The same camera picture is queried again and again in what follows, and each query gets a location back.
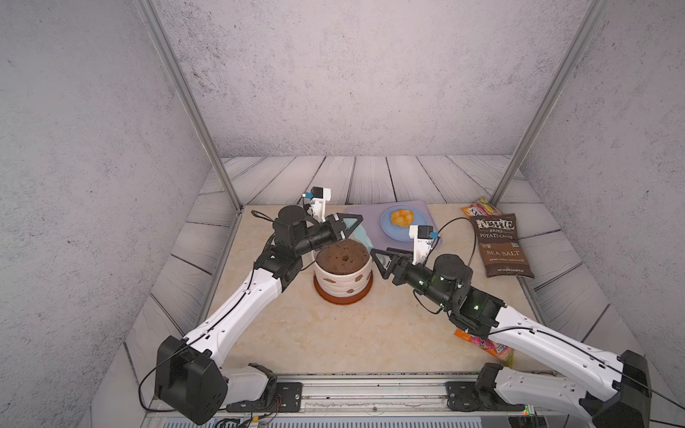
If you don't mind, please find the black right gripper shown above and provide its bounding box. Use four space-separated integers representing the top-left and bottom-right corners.
373 247 453 313

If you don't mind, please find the white ceramic pot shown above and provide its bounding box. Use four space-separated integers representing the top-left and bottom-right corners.
314 250 372 297

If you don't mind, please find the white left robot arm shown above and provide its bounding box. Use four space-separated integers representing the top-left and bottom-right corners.
153 205 363 426

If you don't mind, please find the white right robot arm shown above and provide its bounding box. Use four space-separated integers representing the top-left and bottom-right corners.
371 249 653 427

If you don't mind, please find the brown soil in pot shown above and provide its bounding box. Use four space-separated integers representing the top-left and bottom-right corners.
317 239 369 276

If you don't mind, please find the blue plate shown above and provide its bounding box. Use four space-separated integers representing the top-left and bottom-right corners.
380 205 433 242

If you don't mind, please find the knotted bread roll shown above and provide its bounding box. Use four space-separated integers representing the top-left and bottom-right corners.
390 209 415 228

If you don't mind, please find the terracotta saucer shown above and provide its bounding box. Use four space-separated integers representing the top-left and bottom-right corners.
313 273 374 306

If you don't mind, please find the orange snack packet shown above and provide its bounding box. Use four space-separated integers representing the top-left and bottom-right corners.
462 197 501 218

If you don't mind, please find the brown Kettle chips bag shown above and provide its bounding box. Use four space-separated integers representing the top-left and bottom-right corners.
470 214 535 278

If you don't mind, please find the orange pink candy bag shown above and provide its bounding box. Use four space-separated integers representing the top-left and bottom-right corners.
454 329 515 367

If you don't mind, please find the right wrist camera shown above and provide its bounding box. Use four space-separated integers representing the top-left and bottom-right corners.
409 225 439 265

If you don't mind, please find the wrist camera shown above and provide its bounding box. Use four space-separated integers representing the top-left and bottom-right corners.
409 225 439 265
303 187 331 222

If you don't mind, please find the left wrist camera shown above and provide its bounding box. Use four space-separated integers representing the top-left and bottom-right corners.
303 187 331 222

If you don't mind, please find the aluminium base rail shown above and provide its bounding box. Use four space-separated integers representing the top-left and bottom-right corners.
140 373 617 428

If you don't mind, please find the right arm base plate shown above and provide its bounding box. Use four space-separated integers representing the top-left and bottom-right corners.
445 382 526 412

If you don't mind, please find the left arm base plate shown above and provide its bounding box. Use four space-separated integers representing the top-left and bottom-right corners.
222 382 303 414

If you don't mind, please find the aluminium frame post left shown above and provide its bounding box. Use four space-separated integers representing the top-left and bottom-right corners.
135 0 244 212

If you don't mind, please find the aluminium frame post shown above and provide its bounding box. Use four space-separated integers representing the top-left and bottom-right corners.
490 0 610 205
135 0 244 212

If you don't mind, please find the aluminium frame post right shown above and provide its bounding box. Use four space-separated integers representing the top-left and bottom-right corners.
490 0 610 205

